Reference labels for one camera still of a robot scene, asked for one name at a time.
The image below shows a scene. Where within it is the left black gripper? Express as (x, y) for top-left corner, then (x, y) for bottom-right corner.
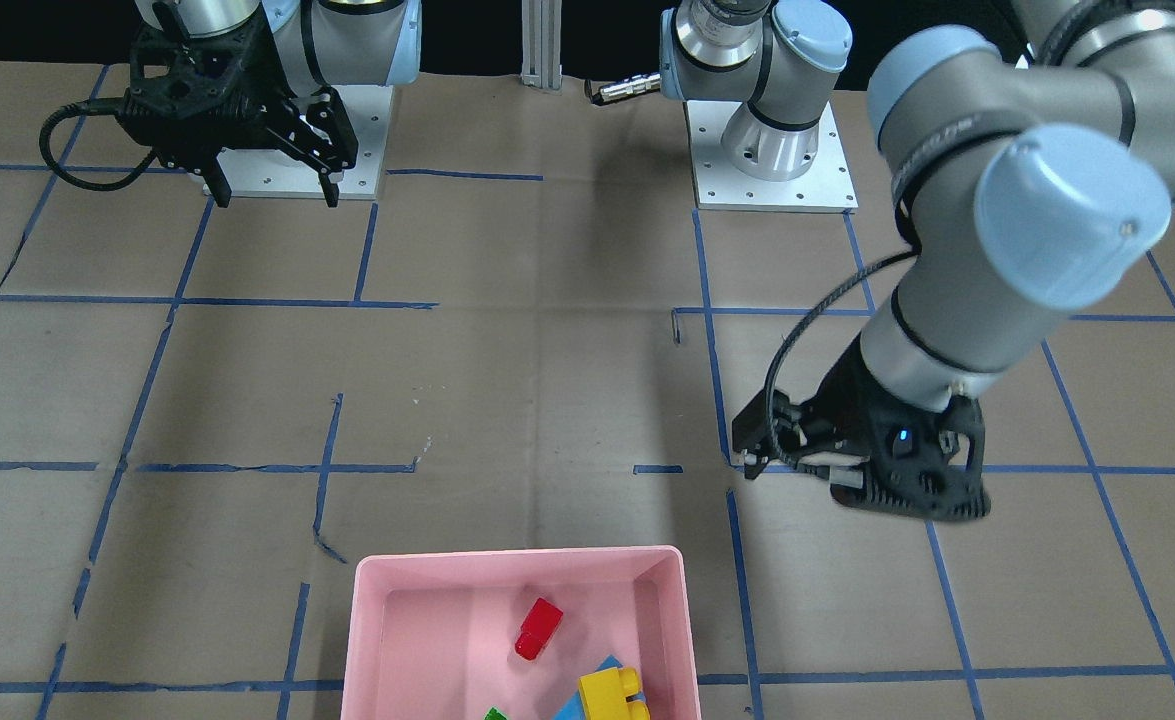
(787, 341), (991, 522)

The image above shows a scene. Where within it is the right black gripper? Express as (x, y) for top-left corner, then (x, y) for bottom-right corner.
(113, 22), (360, 208)

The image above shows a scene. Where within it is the yellow toy block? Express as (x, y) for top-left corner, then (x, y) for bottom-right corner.
(578, 666), (652, 720)

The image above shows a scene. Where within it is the red toy block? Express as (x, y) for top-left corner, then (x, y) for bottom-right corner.
(513, 597), (564, 662)

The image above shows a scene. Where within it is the blue toy block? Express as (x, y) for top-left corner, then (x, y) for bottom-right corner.
(550, 655), (627, 720)

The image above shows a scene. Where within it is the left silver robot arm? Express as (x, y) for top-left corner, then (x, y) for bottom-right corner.
(729, 1), (1175, 522)

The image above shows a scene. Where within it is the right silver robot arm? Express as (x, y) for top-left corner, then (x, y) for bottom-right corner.
(113, 1), (423, 208)

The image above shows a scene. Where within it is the pink plastic box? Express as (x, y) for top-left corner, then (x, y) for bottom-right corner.
(341, 544), (701, 719)

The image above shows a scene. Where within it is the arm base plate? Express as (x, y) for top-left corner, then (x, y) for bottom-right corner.
(684, 100), (860, 214)
(202, 85), (394, 201)

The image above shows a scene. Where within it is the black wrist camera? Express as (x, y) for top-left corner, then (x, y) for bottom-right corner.
(730, 389), (795, 480)

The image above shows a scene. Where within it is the black corrugated cable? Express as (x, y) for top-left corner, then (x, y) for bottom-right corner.
(763, 248), (920, 471)

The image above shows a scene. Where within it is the aluminium frame post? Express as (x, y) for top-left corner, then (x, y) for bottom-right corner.
(519, 0), (563, 94)

